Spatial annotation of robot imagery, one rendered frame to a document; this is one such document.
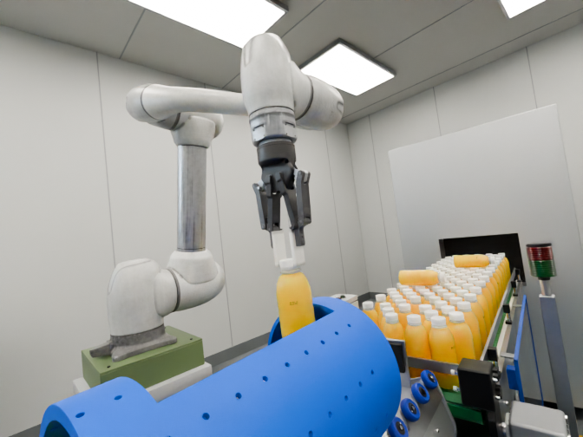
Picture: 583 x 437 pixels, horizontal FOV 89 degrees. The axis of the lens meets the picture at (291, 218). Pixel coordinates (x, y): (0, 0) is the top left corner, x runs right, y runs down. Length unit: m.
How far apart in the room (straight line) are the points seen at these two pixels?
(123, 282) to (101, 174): 2.41
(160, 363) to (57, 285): 2.29
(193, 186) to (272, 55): 0.62
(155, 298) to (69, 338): 2.28
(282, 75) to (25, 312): 2.94
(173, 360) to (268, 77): 0.82
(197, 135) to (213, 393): 0.87
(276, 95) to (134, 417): 0.50
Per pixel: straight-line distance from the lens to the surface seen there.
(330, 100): 0.71
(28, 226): 3.24
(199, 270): 1.10
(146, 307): 1.04
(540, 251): 1.16
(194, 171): 1.10
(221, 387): 0.39
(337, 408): 0.47
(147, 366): 1.02
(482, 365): 0.94
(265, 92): 0.58
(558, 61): 5.15
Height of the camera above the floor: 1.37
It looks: 3 degrees up
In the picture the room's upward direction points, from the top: 7 degrees counter-clockwise
